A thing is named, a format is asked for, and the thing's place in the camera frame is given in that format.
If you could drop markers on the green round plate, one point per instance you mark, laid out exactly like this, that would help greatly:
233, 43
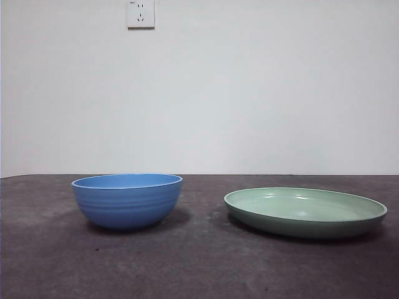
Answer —
299, 225

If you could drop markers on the blue ribbed bowl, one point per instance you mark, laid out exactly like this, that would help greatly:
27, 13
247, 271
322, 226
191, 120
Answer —
127, 208

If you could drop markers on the white wall socket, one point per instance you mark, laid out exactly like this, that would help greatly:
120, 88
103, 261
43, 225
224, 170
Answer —
141, 14

